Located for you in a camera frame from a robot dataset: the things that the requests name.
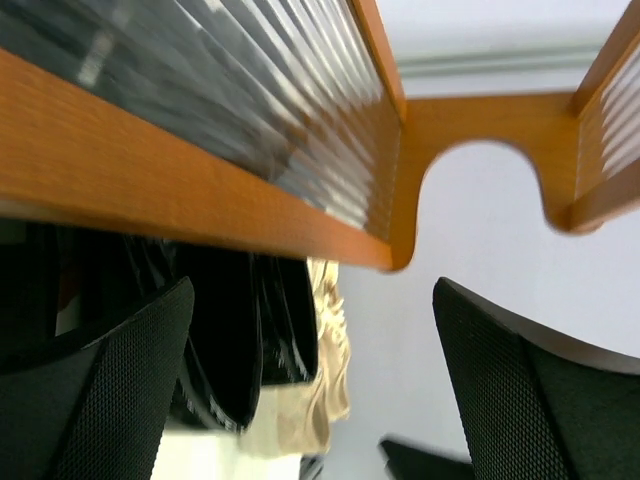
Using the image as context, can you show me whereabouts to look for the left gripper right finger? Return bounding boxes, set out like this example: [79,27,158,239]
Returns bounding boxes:
[433,278,639,479]

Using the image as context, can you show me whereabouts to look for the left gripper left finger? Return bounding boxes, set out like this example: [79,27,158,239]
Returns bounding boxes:
[1,278,194,479]

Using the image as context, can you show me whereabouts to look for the black loafer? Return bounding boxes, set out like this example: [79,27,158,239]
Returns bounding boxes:
[1,219,262,434]
[250,254,319,386]

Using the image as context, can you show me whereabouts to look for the beige lace sneaker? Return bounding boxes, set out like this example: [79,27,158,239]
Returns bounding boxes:
[238,258,351,459]

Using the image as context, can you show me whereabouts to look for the wooden two-tier shoe shelf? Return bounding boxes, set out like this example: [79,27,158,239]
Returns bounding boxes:
[1,1,639,271]

